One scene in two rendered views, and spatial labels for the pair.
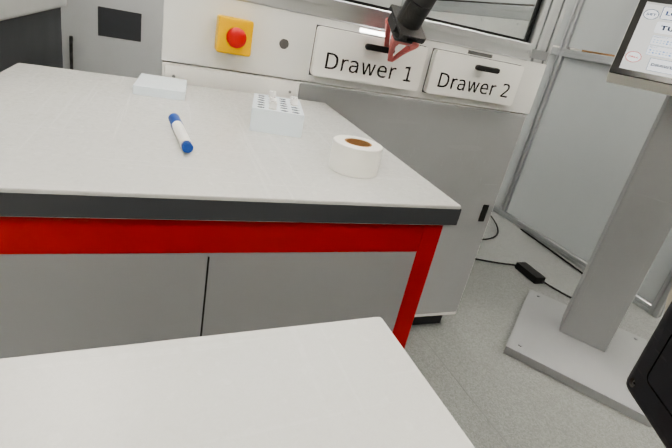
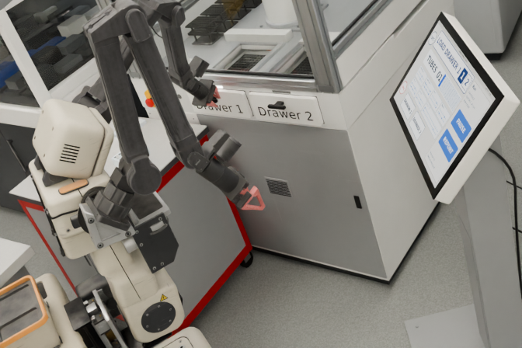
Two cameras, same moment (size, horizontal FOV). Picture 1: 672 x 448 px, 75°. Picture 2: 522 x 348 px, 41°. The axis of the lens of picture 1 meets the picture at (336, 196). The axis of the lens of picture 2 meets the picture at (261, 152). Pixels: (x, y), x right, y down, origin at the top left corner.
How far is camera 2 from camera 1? 256 cm
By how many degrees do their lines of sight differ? 62
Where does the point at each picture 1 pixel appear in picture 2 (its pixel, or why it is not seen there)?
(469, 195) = (336, 186)
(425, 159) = (287, 158)
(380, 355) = (19, 252)
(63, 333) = not seen: hidden behind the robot
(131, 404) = not seen: outside the picture
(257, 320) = not seen: hidden behind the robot
